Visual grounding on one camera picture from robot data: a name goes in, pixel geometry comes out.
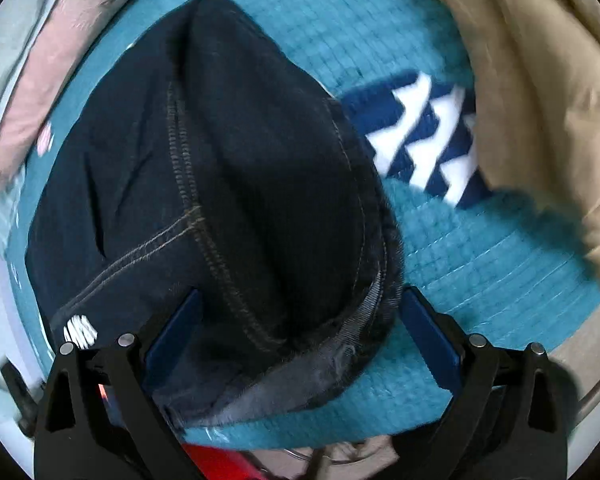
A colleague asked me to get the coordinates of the dark denim jacket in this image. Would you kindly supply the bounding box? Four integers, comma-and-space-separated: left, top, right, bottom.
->
26, 0, 403, 430

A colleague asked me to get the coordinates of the beige folded garment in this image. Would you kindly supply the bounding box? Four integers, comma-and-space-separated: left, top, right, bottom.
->
441, 0, 600, 280

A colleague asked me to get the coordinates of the teal quilted bedspread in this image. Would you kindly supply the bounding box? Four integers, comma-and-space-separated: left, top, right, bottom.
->
0, 0, 600, 450

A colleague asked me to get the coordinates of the pink embroidered pillow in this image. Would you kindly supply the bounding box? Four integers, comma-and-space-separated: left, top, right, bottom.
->
0, 0, 128, 192

